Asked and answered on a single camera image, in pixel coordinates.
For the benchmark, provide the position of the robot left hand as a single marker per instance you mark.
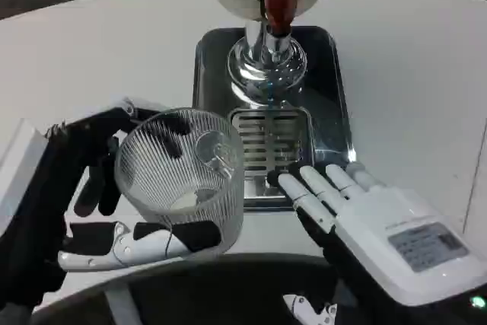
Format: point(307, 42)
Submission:
point(42, 188)

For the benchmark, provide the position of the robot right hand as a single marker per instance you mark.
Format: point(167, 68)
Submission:
point(373, 218)

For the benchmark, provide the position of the clear ribbed glass cup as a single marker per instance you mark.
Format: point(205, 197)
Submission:
point(160, 165)

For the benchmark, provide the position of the slotted steel drain grid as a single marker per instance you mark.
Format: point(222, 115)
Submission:
point(274, 138)

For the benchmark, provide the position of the steel drip tray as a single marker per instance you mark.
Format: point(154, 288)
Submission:
point(327, 85)

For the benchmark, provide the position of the grey black robot torso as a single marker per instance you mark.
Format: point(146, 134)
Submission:
point(213, 290)

